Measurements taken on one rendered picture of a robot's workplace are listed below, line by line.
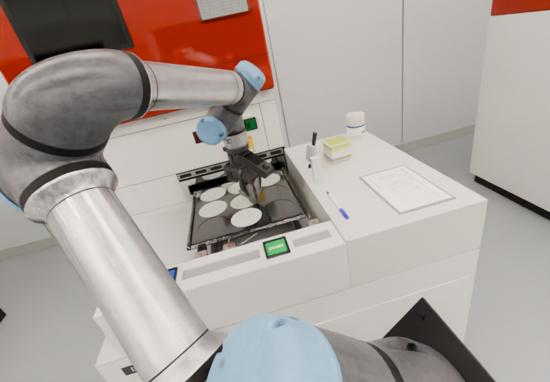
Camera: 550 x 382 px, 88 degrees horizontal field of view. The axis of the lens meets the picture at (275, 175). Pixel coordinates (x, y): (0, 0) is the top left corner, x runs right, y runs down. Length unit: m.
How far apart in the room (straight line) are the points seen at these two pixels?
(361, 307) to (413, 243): 0.21
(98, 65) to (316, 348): 0.39
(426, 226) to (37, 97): 0.73
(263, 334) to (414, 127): 3.16
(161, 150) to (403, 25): 2.46
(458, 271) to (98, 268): 0.81
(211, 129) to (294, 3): 2.06
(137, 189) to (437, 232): 1.04
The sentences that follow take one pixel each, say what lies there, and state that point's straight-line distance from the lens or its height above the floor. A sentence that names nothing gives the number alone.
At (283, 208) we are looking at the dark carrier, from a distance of 0.92.
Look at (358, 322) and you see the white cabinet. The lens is 0.87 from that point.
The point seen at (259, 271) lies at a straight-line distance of 0.65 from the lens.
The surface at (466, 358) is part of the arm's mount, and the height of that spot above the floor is 1.05.
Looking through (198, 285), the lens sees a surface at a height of 0.96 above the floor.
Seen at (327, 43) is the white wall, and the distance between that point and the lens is 2.75.
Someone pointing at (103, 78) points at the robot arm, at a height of 1.39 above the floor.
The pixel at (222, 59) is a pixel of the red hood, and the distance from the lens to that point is 1.04.
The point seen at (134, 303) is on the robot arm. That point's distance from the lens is 0.39.
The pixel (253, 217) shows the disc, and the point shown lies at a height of 0.90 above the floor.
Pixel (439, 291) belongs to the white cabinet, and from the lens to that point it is 0.93.
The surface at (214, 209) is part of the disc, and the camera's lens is 1.01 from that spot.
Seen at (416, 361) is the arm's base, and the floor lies 1.07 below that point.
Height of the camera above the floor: 1.40
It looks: 26 degrees down
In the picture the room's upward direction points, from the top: 12 degrees counter-clockwise
